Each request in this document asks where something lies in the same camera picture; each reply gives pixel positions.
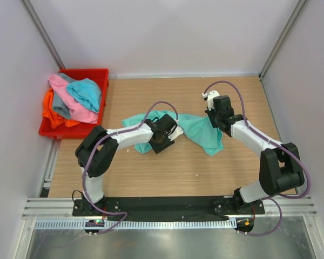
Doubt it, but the teal green t shirt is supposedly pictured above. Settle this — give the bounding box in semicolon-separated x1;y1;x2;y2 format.
121;110;224;156

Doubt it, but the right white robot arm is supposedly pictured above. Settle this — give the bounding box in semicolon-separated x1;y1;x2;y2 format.
202;91;305;214

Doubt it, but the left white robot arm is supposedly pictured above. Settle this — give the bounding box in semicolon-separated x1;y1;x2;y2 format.
75;114;184;216

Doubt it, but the sky blue t shirt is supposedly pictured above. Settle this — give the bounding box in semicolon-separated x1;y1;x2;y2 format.
66;78;102;113

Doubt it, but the red plastic bin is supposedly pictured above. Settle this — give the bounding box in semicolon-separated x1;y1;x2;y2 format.
39;69;109;139

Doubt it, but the pink t shirt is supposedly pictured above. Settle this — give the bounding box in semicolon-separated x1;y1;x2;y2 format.
48;74;98;124

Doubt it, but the grey t shirt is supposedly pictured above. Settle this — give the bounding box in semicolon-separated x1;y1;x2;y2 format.
52;73;76;119

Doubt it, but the orange t shirt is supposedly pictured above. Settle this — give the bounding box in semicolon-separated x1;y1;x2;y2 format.
43;88;80;129

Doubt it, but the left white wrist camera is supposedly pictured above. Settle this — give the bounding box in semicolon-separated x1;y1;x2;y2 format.
165;125;184;141

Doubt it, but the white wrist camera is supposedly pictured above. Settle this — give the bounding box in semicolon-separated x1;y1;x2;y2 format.
165;125;184;141
201;91;220;111

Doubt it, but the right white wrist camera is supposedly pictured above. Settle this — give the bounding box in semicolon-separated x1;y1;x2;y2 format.
201;91;220;111

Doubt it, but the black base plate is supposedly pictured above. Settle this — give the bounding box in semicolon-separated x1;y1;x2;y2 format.
71;195;265;222

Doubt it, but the right corner aluminium post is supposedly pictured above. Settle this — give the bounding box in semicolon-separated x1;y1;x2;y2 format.
259;0;309;81

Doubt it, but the corner aluminium post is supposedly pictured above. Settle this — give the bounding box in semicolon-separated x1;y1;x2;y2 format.
21;0;65;70
259;0;309;81

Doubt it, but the slotted cable duct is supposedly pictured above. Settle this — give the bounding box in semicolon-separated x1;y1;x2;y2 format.
34;218;237;230

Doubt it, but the aluminium frame rail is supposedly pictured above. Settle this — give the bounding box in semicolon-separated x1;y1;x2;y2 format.
21;196;76;219

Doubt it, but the left corner aluminium post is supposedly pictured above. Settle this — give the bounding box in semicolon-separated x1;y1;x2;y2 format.
21;0;65;70

